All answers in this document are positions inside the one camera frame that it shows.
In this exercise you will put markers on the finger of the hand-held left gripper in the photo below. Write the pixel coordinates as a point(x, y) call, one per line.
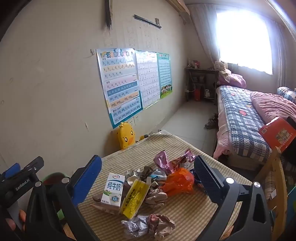
point(34, 164)
point(12, 171)

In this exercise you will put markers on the bed with plaid sheet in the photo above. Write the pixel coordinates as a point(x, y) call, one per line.
point(238, 120)

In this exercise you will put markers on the sheer curtain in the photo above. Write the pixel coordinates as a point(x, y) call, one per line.
point(203, 34)

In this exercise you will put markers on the white wall socket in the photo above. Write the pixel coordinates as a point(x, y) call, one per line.
point(135, 120)

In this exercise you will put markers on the silver blue foil wrapper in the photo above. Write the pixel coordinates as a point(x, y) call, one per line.
point(158, 175)

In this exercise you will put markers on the blue patterned pillow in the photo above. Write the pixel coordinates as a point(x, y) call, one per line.
point(286, 92)

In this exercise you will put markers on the purple pillow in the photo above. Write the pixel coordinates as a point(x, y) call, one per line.
point(233, 80)

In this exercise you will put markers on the pair of shoes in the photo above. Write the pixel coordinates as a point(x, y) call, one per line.
point(211, 121)

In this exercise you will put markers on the striped yellow table mat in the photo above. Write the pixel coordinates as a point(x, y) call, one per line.
point(192, 208)

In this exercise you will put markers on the pink printed snack wrapper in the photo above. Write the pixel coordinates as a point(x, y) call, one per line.
point(185, 160)

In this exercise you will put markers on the metal wall rail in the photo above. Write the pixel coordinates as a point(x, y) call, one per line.
point(148, 21)

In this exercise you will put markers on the crumpled pinkish brown paper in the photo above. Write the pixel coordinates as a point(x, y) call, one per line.
point(163, 226)

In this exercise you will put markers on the wooden chair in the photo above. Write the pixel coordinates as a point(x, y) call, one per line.
point(277, 176)

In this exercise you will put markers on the pink quilt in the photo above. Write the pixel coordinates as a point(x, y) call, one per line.
point(270, 104)

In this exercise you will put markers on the crumpled beige paper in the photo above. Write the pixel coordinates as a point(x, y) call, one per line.
point(157, 198)

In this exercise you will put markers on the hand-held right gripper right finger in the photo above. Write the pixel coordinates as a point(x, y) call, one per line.
point(208, 177)

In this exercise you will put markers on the yellow paper carton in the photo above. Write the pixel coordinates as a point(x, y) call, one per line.
point(134, 199)

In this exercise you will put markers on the beige plush toy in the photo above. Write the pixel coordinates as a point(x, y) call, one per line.
point(222, 68)

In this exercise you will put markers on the metal shelf table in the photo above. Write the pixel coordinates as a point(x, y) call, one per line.
point(200, 76)

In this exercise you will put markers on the orange cardboard box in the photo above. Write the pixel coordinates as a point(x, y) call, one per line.
point(277, 133)

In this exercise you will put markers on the dark blue wrapper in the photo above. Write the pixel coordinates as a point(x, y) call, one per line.
point(196, 178)

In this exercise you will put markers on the yellow duck stool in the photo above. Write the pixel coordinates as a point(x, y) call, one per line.
point(126, 136)

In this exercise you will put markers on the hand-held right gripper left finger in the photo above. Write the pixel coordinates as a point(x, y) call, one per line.
point(89, 178)

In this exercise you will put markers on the crumpled dark printed pack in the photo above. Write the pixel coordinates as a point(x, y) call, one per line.
point(141, 173)

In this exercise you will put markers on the person's left hand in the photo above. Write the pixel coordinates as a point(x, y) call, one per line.
point(22, 216)

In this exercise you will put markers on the large pink plastic wrapper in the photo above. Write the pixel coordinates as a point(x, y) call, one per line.
point(163, 162)

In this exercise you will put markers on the green wall poster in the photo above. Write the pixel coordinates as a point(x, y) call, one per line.
point(164, 74)

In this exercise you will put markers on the white milk carton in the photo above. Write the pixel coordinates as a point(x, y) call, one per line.
point(113, 190)

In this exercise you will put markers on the white wall poster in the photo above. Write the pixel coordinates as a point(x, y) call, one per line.
point(148, 78)

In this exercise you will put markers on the red bin with green rim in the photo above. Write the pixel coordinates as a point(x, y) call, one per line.
point(54, 177)

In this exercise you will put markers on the bright window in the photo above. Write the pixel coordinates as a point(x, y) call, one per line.
point(245, 39)

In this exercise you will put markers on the red canister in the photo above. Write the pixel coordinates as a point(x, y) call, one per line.
point(197, 94)

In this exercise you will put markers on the orange plastic bag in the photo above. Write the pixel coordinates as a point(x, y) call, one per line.
point(179, 183)

